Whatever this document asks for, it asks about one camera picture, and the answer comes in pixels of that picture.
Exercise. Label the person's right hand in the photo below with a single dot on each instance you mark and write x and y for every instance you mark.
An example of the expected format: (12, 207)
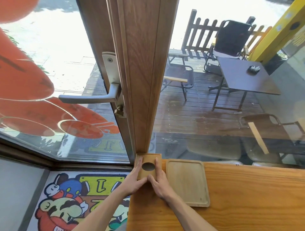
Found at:
(160, 188)

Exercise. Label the black ashtray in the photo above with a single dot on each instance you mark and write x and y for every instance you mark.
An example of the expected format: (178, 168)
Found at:
(253, 69)

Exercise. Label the person's left hand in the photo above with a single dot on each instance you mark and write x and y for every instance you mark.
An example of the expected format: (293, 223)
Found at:
(133, 183)

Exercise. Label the dark square outdoor table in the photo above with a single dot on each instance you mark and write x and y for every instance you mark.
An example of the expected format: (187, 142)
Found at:
(243, 76)

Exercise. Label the wooden framed glass door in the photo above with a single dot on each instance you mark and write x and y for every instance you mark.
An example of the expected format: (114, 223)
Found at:
(95, 23)

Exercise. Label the wooden tissue box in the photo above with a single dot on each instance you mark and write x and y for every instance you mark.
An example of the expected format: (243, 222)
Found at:
(150, 158)

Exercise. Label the wooden door frame post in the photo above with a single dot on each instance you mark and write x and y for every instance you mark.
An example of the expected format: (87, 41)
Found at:
(143, 71)

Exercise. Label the person's left forearm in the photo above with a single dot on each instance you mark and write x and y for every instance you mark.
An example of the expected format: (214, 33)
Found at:
(100, 214)

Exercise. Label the yellow post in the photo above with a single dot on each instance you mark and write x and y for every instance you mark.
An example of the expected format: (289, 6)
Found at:
(281, 31)

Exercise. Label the wooden tray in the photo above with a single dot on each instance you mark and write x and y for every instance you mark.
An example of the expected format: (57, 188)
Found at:
(185, 180)

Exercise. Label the colourful cartoon floor mat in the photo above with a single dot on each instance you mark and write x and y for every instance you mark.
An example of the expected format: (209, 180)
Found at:
(64, 209)

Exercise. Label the black folding chair wooden armrests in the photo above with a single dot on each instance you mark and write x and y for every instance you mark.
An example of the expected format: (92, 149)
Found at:
(231, 38)
(262, 123)
(178, 71)

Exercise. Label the red window sticker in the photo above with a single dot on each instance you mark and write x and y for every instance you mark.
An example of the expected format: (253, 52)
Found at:
(23, 83)

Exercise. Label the wooden picket fence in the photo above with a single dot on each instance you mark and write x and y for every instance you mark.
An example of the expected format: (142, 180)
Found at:
(197, 35)

